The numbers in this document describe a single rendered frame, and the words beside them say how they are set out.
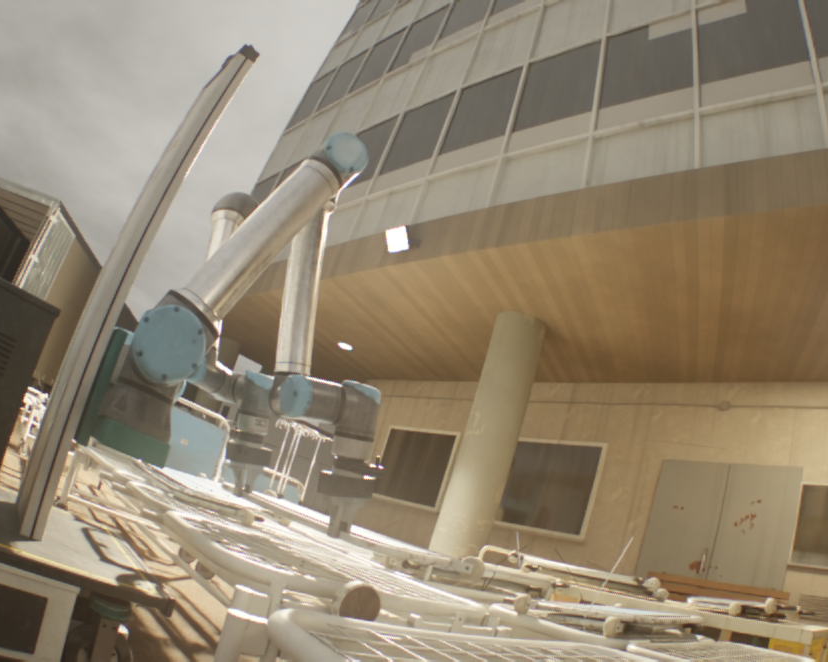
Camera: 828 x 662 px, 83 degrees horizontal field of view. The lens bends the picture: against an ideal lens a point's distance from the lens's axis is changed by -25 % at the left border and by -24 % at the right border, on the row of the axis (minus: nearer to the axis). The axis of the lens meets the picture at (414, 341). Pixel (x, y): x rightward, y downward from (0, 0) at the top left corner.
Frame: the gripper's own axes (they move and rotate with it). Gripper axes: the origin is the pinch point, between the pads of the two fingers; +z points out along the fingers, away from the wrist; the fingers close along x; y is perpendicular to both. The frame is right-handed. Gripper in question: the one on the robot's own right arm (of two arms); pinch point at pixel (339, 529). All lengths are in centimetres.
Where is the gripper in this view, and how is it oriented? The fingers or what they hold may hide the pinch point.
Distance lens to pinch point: 136.8
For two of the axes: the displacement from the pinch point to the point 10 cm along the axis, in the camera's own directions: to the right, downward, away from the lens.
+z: -1.7, 9.7, -1.6
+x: -6.5, -2.3, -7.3
